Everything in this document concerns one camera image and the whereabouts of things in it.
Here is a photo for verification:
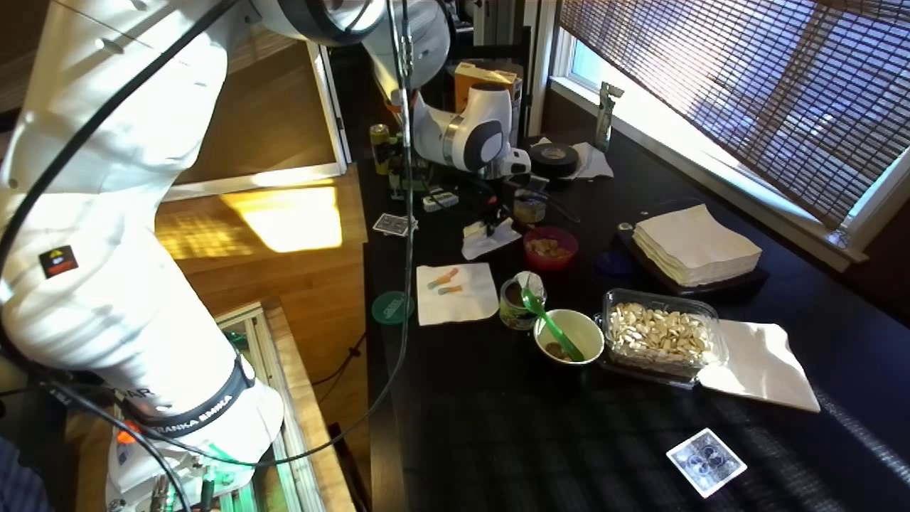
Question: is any white paper tissue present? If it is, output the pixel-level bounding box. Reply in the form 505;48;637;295
414;258;502;331
462;216;527;264

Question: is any green bowl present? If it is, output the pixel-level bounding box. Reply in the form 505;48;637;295
532;307;608;371

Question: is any white flat napkin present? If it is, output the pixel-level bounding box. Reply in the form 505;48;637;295
695;318;826;415

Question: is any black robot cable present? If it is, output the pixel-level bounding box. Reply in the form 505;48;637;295
0;0;244;264

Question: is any dark blue round lid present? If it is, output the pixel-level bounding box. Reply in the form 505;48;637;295
594;247;641;280

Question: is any single playing card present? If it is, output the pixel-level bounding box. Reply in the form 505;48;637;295
664;426;751;501

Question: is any white napkin stack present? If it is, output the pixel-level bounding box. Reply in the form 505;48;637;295
633;201;766;290

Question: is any orange jelly plastic cup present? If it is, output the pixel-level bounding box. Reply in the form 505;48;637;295
510;186;553;227

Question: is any open green tin can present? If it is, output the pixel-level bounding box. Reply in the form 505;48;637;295
499;268;550;334

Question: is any green plastic spoon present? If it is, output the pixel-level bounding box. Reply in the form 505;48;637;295
517;282;587;358

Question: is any crumpled white paper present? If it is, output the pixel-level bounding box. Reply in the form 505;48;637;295
536;137;618;186

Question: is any black napkin tray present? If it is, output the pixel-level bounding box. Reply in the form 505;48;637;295
621;224;773;298

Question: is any red snack bowl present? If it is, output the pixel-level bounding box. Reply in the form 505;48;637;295
520;224;583;277

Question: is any black tape roll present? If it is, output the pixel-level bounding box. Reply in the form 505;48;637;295
527;139;583;181

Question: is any green round lid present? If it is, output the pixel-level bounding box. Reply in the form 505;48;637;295
370;288;415;331

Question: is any clear plastic nut container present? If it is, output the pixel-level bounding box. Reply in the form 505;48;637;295
597;284;729;391

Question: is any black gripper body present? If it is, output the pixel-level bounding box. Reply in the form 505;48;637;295
478;172;525;216

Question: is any white black stapler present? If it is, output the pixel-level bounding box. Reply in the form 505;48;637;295
421;189;465;216

